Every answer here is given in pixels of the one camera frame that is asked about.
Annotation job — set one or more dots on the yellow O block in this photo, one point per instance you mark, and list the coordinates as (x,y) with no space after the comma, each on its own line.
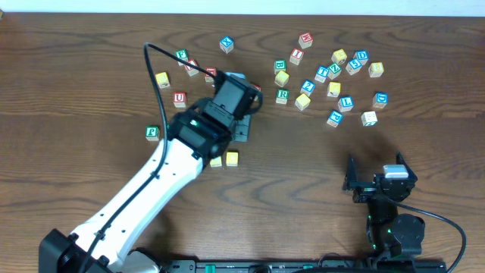
(232,159)

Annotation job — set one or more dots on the blue d block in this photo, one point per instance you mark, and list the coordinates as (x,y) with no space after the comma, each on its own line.
(361,56)
(380,100)

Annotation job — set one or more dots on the blue D block right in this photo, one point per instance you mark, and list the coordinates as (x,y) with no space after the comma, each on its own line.
(380,100)

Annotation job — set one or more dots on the green B block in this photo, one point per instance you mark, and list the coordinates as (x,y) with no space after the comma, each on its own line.
(279,65)

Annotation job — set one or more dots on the red E block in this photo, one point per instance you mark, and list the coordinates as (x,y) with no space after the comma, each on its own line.
(211,73)

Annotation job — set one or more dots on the yellow block centre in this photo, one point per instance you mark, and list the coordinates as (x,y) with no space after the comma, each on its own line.
(281,78)

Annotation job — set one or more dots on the blue X block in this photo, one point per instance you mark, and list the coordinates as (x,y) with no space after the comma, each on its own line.
(226,44)

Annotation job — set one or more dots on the yellow S block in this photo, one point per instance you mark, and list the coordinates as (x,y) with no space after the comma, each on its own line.
(302,101)

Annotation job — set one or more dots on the blue 5 block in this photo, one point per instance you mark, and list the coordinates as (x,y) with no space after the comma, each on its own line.
(353,66)

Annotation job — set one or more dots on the yellow block far left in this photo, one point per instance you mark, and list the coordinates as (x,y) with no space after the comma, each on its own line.
(162,80)

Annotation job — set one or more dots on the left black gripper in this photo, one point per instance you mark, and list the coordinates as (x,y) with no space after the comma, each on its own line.
(242,129)

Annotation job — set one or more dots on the blue D block upper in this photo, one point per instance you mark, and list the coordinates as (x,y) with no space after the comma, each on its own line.
(361,56)

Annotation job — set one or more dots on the green J block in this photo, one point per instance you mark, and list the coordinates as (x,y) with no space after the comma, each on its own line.
(152,133)

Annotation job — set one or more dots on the green R block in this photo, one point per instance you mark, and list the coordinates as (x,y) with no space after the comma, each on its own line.
(282,96)

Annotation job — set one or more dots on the green Z block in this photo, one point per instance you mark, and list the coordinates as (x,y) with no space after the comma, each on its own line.
(334,71)

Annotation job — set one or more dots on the red X block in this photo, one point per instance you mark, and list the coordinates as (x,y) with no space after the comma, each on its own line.
(190,69)

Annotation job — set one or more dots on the yellow block hammer side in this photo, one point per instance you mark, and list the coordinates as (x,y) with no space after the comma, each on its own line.
(333,89)

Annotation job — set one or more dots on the red I block upper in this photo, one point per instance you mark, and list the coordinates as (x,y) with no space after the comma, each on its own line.
(296,56)

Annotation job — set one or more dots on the blue P block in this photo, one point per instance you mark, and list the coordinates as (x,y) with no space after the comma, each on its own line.
(334,119)

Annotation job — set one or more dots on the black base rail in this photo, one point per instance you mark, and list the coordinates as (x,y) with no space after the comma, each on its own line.
(328,265)

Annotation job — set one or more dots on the red block top right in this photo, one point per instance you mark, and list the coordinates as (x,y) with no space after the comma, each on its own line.
(305,40)

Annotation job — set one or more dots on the red U block left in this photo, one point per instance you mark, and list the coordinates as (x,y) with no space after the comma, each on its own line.
(180,100)

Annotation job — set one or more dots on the plain wood L block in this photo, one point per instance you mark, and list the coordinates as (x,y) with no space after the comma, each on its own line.
(369,118)

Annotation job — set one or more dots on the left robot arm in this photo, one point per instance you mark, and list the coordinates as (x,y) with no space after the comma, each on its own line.
(194,137)

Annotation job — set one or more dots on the blue 2 block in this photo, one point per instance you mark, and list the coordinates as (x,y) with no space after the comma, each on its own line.
(307,88)

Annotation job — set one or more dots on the yellow C block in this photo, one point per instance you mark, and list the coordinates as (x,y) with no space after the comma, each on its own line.
(216,162)

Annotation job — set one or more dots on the yellow 8 block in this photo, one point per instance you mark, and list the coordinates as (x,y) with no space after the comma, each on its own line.
(375,69)

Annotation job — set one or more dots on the green F block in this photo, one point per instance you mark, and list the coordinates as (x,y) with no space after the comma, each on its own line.
(182,54)

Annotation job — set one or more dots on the blue L block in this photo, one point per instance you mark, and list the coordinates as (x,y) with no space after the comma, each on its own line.
(345,104)

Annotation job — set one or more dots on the yellow block upper right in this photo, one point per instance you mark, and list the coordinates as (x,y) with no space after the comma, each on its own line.
(339,57)

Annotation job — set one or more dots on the blue T block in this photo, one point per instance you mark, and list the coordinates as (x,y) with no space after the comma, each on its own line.
(321,74)

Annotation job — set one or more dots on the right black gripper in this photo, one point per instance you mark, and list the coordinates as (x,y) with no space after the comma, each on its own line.
(370,187)

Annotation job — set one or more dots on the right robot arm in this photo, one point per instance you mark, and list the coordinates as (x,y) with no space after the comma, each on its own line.
(396,238)

